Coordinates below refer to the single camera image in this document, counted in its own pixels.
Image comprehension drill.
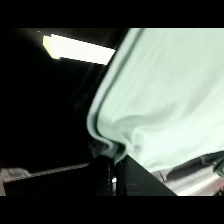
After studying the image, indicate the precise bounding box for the pale green garment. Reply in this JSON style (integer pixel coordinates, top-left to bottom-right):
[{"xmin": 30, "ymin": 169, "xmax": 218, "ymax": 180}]
[{"xmin": 86, "ymin": 28, "xmax": 224, "ymax": 178}]

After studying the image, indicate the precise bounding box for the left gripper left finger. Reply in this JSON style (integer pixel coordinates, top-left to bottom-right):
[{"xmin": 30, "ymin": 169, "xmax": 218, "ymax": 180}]
[{"xmin": 3, "ymin": 155, "xmax": 114, "ymax": 197}]

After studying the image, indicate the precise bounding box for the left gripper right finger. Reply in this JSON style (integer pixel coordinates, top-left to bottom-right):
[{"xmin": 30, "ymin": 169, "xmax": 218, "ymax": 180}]
[{"xmin": 115, "ymin": 154, "xmax": 178, "ymax": 197}]

